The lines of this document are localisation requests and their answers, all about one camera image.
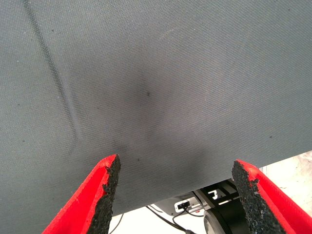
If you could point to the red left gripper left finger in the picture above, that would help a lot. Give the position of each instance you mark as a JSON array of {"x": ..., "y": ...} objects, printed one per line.
[{"x": 85, "y": 200}]

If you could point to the black cylinder with grey rim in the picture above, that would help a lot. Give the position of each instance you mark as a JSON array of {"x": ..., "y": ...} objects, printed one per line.
[{"x": 226, "y": 219}]

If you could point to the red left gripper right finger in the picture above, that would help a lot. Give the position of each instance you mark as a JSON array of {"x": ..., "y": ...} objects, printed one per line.
[{"x": 263, "y": 207}]

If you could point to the dark grey table cloth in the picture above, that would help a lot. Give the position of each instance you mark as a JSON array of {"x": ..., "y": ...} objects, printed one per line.
[{"x": 156, "y": 73}]

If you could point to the grey panel with port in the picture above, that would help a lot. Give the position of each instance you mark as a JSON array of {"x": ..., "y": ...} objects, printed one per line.
[{"x": 165, "y": 207}]

